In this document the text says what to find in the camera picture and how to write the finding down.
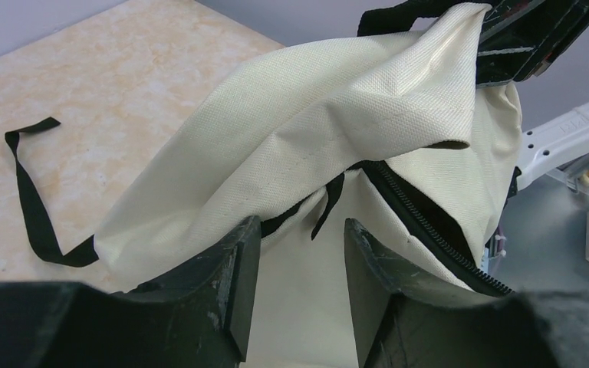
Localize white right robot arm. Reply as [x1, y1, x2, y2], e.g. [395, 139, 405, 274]
[477, 1, 589, 196]

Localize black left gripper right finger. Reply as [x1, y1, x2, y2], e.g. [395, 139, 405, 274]
[344, 218, 589, 367]

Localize cream canvas backpack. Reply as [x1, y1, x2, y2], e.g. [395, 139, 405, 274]
[15, 1, 522, 367]

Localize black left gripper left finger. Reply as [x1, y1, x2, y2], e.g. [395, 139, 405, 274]
[0, 216, 261, 367]

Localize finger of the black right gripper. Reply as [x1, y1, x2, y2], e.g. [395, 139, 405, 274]
[475, 30, 549, 87]
[478, 0, 589, 64]

